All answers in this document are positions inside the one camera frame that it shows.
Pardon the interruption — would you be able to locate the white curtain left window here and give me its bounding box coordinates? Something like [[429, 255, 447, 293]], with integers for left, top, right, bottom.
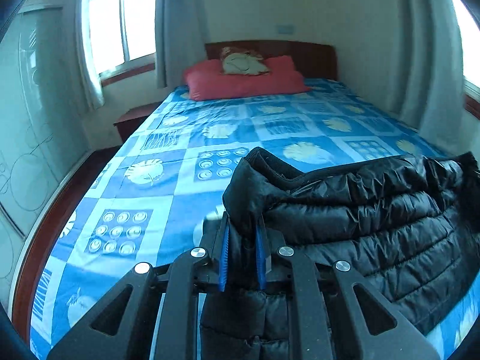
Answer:
[[75, 0, 105, 111]]

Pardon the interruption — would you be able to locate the cream cartoon cushion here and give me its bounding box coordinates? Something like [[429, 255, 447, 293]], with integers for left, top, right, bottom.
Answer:
[[220, 46, 270, 76]]

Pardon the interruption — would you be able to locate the black puffer jacket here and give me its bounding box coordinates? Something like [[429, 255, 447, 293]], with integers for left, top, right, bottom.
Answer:
[[200, 148, 479, 359]]

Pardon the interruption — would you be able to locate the white patterned wardrobe door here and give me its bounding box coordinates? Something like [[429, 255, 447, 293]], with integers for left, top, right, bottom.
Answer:
[[1, 7, 89, 306]]

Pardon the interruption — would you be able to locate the white curtain beside headboard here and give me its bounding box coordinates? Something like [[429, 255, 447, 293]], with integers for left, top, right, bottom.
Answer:
[[154, 0, 208, 89]]

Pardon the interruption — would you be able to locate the blue patterned bed sheet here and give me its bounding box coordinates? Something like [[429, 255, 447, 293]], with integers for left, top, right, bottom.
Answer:
[[29, 78, 478, 360]]

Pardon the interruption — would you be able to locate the red pillow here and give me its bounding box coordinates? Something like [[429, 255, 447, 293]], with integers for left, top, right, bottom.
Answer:
[[184, 55, 309, 101]]

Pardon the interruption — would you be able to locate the brown wooden nightstand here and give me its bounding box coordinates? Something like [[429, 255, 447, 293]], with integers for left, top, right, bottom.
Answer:
[[113, 102, 161, 143]]

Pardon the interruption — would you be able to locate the white curtain window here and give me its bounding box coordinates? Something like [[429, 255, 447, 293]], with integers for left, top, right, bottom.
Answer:
[[389, 0, 464, 153], [75, 0, 105, 111]]

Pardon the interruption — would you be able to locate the white wall switch plate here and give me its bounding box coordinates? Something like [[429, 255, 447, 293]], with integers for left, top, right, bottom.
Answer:
[[276, 24, 295, 35]]

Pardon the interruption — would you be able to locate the brown wooden headboard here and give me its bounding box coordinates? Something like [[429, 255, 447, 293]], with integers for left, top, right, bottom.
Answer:
[[204, 40, 338, 80]]

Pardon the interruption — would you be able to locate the white curtain right window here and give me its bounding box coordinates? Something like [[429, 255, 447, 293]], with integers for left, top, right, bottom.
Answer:
[[389, 0, 464, 153]]

